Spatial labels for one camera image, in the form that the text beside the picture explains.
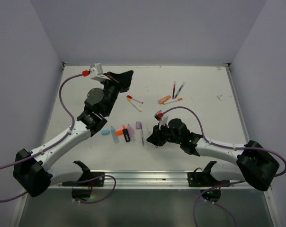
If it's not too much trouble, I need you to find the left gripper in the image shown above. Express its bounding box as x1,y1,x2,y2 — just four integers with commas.
100,70,134,116

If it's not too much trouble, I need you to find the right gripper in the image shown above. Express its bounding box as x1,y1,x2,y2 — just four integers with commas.
146,121,182,146

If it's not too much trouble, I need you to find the clear purple gel pen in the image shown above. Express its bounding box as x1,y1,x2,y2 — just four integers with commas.
140,123,144,147

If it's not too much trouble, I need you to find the purple highlighter cap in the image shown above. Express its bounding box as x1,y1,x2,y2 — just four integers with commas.
136,121,142,129

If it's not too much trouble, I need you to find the purple highlighter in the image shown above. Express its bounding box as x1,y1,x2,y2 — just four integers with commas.
127,124,135,141

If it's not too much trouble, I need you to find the yellow cap pen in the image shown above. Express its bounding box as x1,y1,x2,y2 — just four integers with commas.
127,98,142,113

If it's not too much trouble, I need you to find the black orange highlighter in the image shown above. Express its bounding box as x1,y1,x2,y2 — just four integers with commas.
122,125,131,142

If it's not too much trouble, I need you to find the orange highlighter cap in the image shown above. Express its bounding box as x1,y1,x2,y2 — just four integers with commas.
116,130,123,136

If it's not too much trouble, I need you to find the light blue highlighter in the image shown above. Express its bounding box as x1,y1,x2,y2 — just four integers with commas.
110,126,119,143

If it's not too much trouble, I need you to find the white orange marker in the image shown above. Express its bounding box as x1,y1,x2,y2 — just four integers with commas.
163,98,183,105

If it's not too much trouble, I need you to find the red gel pen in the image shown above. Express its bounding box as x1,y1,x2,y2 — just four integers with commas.
172,81,176,99

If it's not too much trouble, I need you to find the blue gel pen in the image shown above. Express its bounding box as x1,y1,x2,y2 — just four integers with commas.
174,82,185,98

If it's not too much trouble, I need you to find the white peach marker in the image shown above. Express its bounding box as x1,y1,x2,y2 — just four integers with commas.
146,127,152,136

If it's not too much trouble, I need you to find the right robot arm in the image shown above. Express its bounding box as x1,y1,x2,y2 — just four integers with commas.
147,118,279,191

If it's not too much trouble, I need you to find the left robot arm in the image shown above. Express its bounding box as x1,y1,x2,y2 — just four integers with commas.
13,70,134,197

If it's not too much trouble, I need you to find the red cap pen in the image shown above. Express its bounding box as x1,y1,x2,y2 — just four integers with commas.
126,95,143,104

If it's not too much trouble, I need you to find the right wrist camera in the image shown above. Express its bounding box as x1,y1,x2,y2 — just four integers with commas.
154,110,168,130

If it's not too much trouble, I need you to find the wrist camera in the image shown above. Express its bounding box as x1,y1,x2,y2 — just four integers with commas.
90,63,109,82
154,110,168,130

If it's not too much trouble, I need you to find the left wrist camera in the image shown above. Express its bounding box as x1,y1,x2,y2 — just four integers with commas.
90,63,109,82

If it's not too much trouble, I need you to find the aluminium front rail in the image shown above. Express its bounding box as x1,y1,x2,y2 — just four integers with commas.
50,170,250,190

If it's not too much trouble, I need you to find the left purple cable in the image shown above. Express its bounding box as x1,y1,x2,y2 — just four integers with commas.
0,70,117,204

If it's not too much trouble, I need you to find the purple cable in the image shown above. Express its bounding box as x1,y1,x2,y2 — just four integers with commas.
0,70,117,204
157,106,286,227

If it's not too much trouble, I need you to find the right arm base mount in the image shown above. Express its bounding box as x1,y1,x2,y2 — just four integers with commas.
187,161,230,203

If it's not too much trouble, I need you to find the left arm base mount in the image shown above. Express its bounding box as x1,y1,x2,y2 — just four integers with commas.
62,161,111,204

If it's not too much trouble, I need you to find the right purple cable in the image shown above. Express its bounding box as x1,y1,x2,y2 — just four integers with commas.
157,106,286,227

